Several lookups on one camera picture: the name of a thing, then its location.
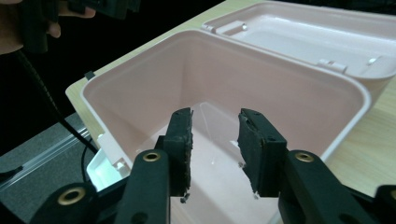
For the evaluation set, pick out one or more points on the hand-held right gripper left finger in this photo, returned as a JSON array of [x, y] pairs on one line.
[[149, 186]]

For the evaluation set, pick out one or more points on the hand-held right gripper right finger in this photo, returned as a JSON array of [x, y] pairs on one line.
[[299, 186]]

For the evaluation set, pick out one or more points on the aluminium floor rail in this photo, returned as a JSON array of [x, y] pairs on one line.
[[46, 155]]

